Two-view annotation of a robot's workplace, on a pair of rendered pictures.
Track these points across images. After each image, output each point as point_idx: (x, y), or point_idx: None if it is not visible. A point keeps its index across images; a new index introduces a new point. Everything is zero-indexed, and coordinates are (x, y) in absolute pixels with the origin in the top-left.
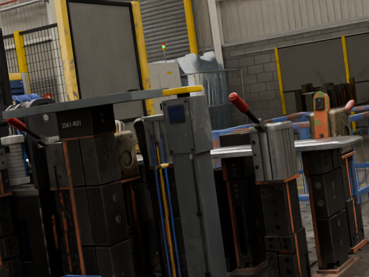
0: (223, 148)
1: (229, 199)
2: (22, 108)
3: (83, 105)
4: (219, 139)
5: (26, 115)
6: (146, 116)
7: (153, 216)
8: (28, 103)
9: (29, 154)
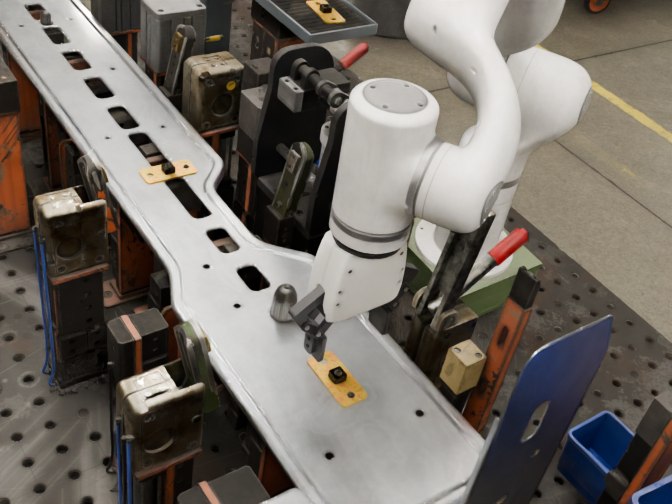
0: (65, 66)
1: None
2: (355, 7)
3: None
4: (17, 86)
5: None
6: (203, 5)
7: None
8: (315, 69)
9: (325, 116)
